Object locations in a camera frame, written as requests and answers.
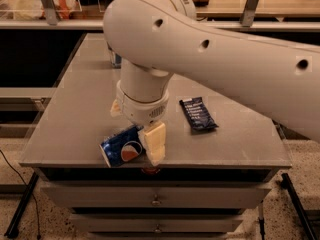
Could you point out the lower drawer knob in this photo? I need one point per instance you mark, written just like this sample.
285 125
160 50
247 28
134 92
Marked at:
157 229

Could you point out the red bull can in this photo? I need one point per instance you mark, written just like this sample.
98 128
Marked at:
115 59

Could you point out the blue pepsi can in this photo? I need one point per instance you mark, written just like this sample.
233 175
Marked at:
122 147

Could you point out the dark blue snack bar wrapper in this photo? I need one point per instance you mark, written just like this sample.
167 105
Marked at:
197 114

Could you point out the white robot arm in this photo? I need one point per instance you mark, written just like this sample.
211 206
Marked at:
159 38

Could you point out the grey drawer cabinet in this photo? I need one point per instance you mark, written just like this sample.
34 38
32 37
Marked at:
220 158

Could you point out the drawer knob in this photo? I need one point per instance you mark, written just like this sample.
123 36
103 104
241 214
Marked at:
157 229
156 202

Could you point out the white orange plastic bag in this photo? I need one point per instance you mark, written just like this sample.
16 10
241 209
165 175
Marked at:
34 10

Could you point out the upper drawer knob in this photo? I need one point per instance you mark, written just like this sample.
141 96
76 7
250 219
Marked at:
156 202

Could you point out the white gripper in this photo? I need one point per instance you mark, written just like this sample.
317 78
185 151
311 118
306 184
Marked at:
142 111

